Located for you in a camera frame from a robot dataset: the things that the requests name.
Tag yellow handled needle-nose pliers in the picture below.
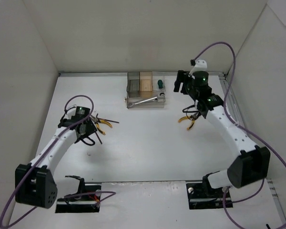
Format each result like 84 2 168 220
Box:
90 115 113 135

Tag green handled stubby screwdriver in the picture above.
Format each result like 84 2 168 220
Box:
157 80 164 90

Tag silver ratchet wrench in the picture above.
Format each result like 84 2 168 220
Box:
127 92 165 107

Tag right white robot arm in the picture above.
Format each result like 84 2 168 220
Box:
174 70 270 197

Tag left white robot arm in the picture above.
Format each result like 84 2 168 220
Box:
15 106 97 208

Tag dark hex key on table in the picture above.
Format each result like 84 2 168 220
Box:
103 119 120 124

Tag clear small plastic bin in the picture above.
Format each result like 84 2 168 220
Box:
152 72 166 92

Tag amber plastic bin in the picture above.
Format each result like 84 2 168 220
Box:
139 72 153 98

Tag grey smoked plastic bin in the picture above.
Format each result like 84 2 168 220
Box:
126 72 140 98

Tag clear long plastic bin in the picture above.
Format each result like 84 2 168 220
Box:
125 92 166 109

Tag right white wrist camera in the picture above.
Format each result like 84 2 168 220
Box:
189 59 207 75

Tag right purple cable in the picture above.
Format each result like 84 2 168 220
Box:
190 42 286 229

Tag purple cable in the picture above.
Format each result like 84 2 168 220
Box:
190 42 286 229
0 94 117 227

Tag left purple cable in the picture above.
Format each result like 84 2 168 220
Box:
0 94 117 227

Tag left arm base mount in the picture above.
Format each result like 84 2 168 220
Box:
55 175 102 213

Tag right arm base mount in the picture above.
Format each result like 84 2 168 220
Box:
186 182 224 210

